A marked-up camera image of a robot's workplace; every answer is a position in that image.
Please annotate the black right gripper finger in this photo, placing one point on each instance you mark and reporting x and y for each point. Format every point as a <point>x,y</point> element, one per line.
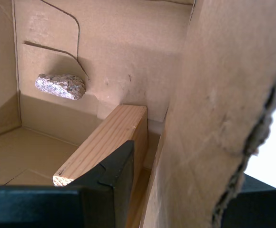
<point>57,206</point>
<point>261,209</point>

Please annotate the light wooden block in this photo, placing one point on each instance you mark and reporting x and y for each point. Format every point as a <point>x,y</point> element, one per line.
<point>109,133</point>

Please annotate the speckled pink granite rock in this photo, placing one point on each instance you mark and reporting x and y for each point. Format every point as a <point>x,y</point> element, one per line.
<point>59,86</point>

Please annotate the brown cardboard box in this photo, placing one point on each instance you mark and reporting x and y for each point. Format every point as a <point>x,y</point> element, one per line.
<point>128,35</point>

